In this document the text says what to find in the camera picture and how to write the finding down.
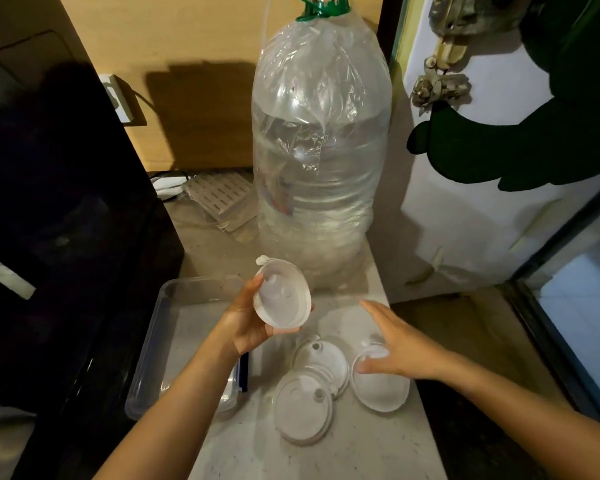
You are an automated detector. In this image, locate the person's left forearm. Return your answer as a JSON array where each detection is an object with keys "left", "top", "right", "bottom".
[{"left": 94, "top": 329, "right": 243, "bottom": 480}]

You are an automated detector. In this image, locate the dark green decoration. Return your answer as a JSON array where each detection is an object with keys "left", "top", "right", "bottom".
[{"left": 407, "top": 0, "right": 600, "bottom": 192}]

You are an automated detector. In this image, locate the white plastic lid with hole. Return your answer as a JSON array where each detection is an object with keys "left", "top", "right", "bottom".
[
  {"left": 291, "top": 336, "right": 351, "bottom": 399},
  {"left": 272, "top": 370, "right": 335, "bottom": 446}
]

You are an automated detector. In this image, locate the white wall socket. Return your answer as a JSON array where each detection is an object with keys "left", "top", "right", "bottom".
[{"left": 99, "top": 74, "right": 134, "bottom": 124}]

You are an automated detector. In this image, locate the dark door frame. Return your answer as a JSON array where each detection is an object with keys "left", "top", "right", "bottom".
[{"left": 502, "top": 175, "right": 600, "bottom": 430}]

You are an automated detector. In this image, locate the person's left hand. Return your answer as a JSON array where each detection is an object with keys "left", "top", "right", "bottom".
[{"left": 219, "top": 274, "right": 315, "bottom": 358}]

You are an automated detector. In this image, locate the large plastic-wrapped water bottle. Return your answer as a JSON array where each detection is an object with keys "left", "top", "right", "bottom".
[{"left": 251, "top": 12, "right": 393, "bottom": 291}]

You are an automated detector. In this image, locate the person's right forearm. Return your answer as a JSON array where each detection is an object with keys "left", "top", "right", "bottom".
[{"left": 432, "top": 352, "right": 600, "bottom": 480}]

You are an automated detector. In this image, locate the white plastic lid with tab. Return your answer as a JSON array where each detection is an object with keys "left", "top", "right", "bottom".
[{"left": 252, "top": 255, "right": 312, "bottom": 329}]

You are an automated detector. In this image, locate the white door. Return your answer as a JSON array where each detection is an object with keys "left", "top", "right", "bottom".
[{"left": 375, "top": 0, "right": 600, "bottom": 303}]

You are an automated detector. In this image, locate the person's right hand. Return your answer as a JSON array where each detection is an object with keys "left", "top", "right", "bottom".
[{"left": 355, "top": 300, "right": 449, "bottom": 380}]

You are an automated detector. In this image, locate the black appliance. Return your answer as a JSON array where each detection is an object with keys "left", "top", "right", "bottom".
[{"left": 0, "top": 30, "right": 185, "bottom": 480}]

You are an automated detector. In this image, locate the green bottle cap handle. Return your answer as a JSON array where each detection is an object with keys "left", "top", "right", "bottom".
[{"left": 279, "top": 0, "right": 352, "bottom": 22}]

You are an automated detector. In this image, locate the white perforated tray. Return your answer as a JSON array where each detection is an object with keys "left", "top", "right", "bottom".
[{"left": 184, "top": 171, "right": 259, "bottom": 233}]

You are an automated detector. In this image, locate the white strip label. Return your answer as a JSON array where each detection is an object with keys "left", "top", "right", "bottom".
[{"left": 0, "top": 247, "right": 37, "bottom": 301}]

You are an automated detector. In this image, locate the metal latch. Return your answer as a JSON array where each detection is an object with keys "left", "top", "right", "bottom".
[
  {"left": 428, "top": 0, "right": 521, "bottom": 36},
  {"left": 412, "top": 56, "right": 472, "bottom": 115}
]

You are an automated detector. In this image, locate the clear plastic container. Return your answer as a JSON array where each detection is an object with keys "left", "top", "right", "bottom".
[{"left": 125, "top": 276, "right": 246, "bottom": 421}]

